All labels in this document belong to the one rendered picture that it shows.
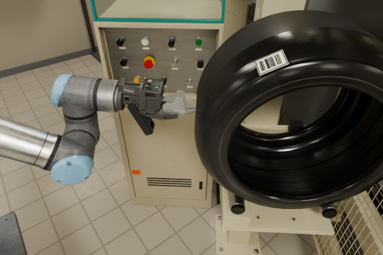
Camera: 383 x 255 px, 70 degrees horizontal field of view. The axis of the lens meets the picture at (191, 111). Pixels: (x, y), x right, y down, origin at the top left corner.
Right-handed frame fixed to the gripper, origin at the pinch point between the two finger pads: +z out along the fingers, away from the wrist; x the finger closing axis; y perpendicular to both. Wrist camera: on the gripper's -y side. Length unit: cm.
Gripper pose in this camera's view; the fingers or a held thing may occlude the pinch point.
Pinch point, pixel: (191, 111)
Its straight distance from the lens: 76.2
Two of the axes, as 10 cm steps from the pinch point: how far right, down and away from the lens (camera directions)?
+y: 1.1, -8.0, -6.0
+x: 0.5, -5.9, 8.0
